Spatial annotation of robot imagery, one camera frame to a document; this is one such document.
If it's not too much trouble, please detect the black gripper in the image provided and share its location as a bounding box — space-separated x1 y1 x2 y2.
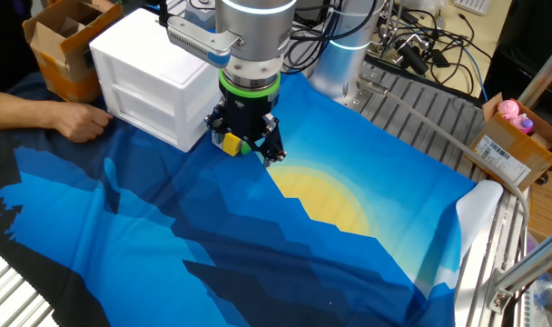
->
204 89 288 168

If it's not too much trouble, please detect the pink pig toy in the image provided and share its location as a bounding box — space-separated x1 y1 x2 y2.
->
497 98 522 122

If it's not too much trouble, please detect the open brown cardboard box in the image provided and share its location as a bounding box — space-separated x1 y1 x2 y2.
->
22 0 125 104

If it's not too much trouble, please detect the blue cable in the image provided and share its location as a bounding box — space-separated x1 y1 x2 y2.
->
460 45 489 104

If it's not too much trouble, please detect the grey emergency stop box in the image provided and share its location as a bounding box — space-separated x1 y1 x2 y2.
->
183 0 217 29

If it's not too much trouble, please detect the cardboard box with white label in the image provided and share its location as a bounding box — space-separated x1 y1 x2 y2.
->
466 93 552 192

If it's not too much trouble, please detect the clear plastic bag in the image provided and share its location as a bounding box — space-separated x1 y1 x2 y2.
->
532 271 552 312

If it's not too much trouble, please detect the pink bottle with blue cap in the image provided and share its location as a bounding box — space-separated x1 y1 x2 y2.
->
514 113 535 135

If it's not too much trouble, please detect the grey flexible hose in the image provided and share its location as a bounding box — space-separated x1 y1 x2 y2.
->
357 77 531 255

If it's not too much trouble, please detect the person's black shirt torso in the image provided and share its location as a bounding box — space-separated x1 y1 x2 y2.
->
0 0 44 94

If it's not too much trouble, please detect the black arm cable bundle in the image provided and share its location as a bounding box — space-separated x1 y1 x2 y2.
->
284 0 380 74

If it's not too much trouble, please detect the aluminium frame post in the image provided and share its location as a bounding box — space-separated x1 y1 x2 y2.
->
516 35 552 108
487 224 552 314

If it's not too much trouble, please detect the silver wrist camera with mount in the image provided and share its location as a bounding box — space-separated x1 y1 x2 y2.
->
165 15 243 69

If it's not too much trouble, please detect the blue mountain print cloth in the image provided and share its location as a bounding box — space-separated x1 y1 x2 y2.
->
0 72 504 327

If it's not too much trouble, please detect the white plastic drawer cabinet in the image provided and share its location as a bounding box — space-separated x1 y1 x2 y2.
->
88 7 222 154

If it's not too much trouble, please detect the yellow box with green button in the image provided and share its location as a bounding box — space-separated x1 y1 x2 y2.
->
211 131 254 158

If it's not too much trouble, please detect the person's bare hand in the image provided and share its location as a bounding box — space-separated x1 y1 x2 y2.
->
48 102 114 144

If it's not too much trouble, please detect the white keyboard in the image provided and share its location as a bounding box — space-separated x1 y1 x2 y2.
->
452 0 493 17

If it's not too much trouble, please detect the person's bare forearm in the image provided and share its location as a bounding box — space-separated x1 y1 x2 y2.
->
0 89 54 131

